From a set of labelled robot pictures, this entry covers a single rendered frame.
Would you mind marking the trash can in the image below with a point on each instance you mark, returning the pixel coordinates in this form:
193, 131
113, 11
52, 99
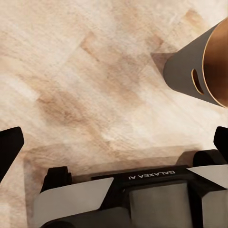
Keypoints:
200, 69

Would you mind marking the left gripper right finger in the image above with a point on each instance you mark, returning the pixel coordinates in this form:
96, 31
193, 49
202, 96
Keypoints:
221, 141

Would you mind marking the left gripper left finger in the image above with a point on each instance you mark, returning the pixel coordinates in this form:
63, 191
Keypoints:
11, 142

